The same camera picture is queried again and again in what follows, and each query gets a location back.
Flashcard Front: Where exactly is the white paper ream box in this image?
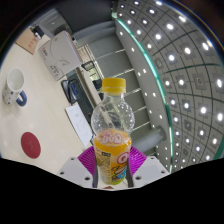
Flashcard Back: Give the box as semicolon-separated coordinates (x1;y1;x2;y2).
37;30;83;82

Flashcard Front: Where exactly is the small black device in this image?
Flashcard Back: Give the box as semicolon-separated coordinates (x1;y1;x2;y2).
31;25;44;37

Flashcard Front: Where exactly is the white mug with blue handle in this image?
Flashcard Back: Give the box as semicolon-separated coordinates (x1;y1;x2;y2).
3;67;28;107

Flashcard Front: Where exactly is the white sheet of paper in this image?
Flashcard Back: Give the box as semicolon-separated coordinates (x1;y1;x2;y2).
65;103;94;148

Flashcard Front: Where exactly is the group of ceiling lights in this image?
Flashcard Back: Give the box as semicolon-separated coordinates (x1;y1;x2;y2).
116;0;224;168

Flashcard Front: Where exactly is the flat round red coaster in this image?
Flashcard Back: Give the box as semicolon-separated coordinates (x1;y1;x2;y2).
20;131;42;159

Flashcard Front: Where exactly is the yellow-capped orange-label drink bottle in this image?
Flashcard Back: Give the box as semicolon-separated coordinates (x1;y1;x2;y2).
90;77;136;186

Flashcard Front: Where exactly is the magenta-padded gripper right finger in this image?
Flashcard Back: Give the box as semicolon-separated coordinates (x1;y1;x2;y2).
125;146;170;188

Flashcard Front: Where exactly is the flat brown cardboard envelope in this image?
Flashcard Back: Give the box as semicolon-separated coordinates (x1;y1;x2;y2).
14;27;38;55

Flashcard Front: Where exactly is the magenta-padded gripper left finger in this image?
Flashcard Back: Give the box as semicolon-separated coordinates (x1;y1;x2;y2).
56;147;99;188

